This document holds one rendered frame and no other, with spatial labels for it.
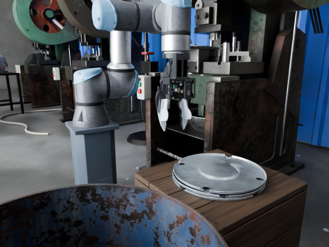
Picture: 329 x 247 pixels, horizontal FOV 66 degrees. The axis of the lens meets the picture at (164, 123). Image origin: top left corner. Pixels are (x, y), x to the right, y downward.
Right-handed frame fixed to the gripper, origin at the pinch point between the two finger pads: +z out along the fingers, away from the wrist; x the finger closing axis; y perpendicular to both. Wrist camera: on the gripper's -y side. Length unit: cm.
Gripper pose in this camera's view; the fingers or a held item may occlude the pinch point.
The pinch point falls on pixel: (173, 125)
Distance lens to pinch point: 73.9
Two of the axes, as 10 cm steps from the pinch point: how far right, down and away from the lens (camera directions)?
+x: 9.5, -0.7, 2.9
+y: 3.0, 2.3, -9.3
